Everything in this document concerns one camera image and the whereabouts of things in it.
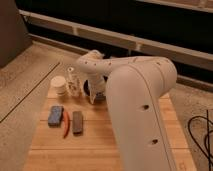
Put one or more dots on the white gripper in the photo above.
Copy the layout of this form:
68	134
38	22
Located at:
96	85

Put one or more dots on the dark ceramic bowl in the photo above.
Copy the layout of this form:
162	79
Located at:
99	96

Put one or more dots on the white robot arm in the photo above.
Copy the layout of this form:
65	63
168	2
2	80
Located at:
133	89

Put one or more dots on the clear plastic bottle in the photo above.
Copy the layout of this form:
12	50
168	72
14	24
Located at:
73	82

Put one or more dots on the dark rectangular block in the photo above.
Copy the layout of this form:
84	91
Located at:
77	125

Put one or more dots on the white paper cup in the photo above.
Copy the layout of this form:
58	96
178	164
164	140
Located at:
59	85

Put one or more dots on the blue sponge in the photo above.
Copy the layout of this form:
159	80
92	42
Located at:
55	116

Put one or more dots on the white metal railing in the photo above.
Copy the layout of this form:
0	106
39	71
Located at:
179	54

